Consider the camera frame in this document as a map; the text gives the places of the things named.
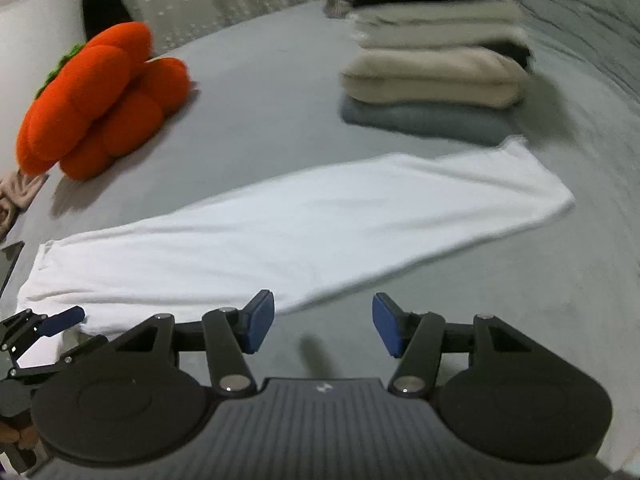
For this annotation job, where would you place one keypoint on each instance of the orange pumpkin plush pillow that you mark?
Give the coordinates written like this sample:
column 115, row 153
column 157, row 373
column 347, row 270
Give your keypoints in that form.
column 100, row 100

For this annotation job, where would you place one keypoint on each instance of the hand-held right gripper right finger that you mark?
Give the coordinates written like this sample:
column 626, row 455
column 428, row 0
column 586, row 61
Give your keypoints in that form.
column 385, row 325

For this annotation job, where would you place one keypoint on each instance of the white garment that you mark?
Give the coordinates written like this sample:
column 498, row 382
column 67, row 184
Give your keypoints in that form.
column 300, row 220

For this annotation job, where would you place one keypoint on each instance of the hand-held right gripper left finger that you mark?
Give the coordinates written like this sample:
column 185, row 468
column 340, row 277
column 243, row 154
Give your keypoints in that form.
column 260, row 320

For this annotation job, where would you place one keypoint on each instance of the person's left hand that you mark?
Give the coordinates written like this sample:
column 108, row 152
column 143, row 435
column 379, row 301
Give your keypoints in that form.
column 17, row 432

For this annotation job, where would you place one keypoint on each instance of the grey quilted blanket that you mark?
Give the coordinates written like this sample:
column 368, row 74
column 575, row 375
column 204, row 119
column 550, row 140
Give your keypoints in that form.
column 590, row 10

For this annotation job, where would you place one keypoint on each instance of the grey bed sheet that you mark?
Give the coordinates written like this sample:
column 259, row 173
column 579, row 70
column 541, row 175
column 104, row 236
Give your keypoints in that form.
column 250, row 125

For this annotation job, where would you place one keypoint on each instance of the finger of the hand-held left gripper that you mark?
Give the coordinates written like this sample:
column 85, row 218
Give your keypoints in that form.
column 50, row 364
column 62, row 321

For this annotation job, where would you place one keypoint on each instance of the crumpled beige garment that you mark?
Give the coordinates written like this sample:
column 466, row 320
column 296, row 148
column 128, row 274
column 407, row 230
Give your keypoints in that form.
column 17, row 195

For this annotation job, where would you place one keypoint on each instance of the black tablet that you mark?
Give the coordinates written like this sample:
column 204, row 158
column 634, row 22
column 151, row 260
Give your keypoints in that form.
column 9, row 265

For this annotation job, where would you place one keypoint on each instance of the stack of folded clothes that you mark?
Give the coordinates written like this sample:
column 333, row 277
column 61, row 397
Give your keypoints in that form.
column 435, row 75

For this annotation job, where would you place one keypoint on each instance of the black hanging garment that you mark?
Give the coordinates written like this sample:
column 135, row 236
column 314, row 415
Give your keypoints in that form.
column 102, row 5

